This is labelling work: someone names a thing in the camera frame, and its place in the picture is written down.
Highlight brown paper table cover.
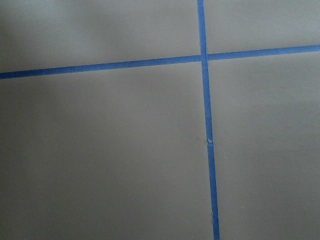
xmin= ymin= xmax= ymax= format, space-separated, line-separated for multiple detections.
xmin=0 ymin=0 xmax=320 ymax=240

